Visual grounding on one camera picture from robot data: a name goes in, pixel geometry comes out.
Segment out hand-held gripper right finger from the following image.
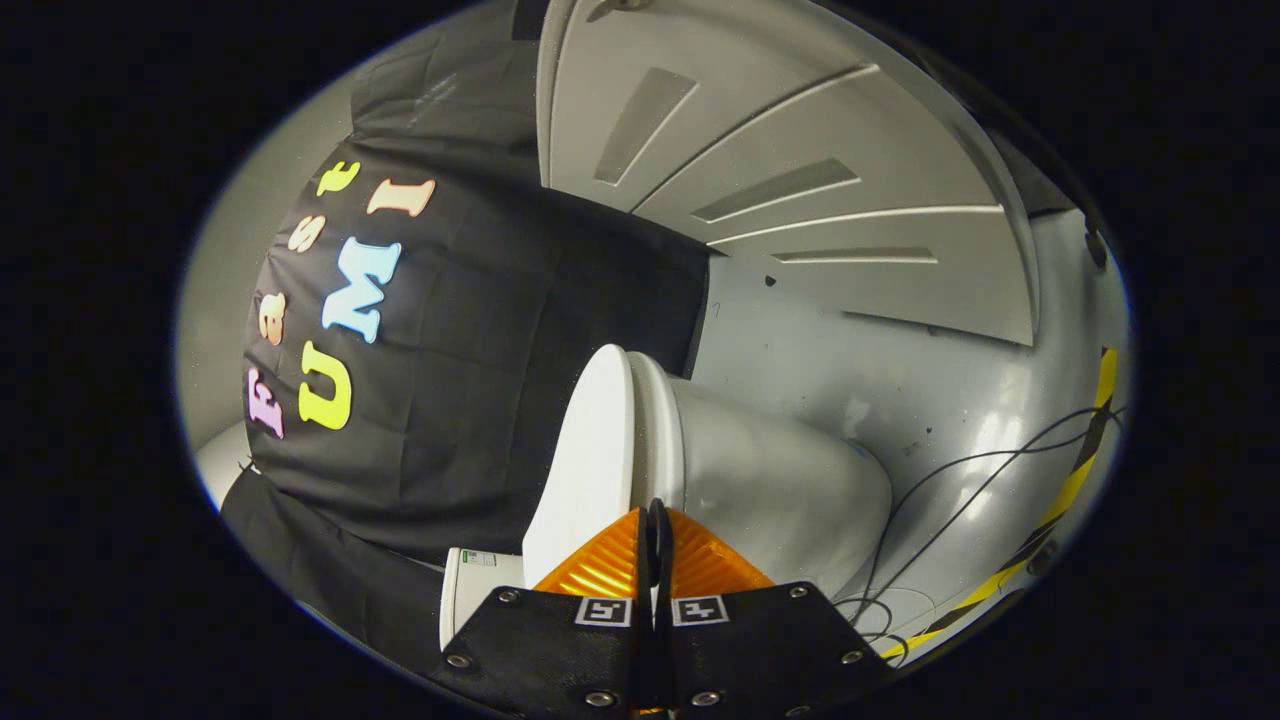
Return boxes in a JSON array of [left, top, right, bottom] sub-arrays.
[[658, 498, 893, 717]]

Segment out white toilet seat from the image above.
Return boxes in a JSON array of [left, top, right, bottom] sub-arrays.
[[625, 350, 688, 513]]

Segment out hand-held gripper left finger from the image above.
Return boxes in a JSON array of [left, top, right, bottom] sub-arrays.
[[438, 498, 662, 716]]

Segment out black floor cables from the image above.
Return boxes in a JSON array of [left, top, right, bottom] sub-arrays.
[[833, 404, 1128, 663]]

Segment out black backdrop cloth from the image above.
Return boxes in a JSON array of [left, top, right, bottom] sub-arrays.
[[218, 0, 713, 686]]

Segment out yellow black hazard tape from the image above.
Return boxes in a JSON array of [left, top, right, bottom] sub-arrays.
[[880, 346, 1119, 662]]

